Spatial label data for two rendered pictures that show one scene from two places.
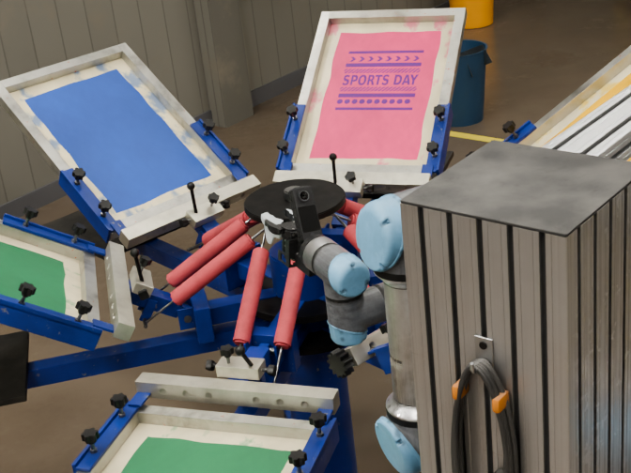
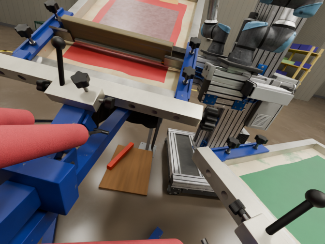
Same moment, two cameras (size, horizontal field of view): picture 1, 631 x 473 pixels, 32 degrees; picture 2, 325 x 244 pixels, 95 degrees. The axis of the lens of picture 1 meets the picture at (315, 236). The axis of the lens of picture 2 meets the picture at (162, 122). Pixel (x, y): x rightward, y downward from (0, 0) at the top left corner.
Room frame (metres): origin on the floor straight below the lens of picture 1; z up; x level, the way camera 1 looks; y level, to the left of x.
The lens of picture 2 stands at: (2.84, 0.14, 1.33)
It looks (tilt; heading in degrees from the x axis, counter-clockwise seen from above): 31 degrees down; 220
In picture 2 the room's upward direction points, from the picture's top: 14 degrees clockwise
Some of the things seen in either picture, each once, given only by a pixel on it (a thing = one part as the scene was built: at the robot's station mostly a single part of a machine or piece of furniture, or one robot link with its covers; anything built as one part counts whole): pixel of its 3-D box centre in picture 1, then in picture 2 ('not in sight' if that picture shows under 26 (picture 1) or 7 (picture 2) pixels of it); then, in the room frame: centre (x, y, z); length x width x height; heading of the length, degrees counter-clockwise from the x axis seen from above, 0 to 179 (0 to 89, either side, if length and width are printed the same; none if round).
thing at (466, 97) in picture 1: (461, 81); not in sight; (7.30, -1.11, 0.27); 0.47 x 0.43 x 0.55; 60
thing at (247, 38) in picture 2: not in sight; (252, 34); (1.74, -0.27, 1.42); 0.13 x 0.12 x 0.14; 115
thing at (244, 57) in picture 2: not in sight; (242, 54); (1.74, -0.27, 1.31); 0.15 x 0.15 x 0.10
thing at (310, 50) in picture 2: not in sight; (280, 68); (-5.94, -1.28, 1.04); 2.26 x 0.61 x 2.09; 49
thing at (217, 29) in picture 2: not in sight; (221, 33); (1.41, -0.65, 1.42); 0.13 x 0.12 x 0.14; 86
